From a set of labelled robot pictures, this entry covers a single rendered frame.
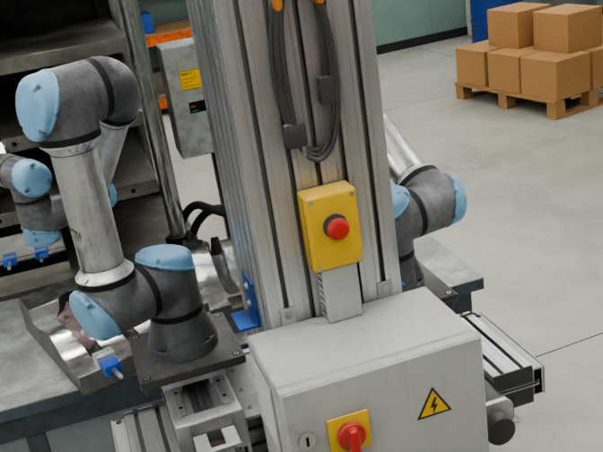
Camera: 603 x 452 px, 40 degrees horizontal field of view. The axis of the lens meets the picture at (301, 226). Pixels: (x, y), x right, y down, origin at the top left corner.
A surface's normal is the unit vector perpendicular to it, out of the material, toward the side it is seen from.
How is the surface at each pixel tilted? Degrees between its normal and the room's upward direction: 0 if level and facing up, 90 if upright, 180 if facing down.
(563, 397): 0
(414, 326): 0
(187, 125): 90
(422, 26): 90
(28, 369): 0
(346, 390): 90
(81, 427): 90
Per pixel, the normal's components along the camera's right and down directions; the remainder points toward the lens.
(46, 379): -0.14, -0.92
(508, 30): -0.88, 0.29
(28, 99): -0.73, 0.23
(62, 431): 0.29, 0.33
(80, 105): 0.68, 0.18
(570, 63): 0.50, 0.26
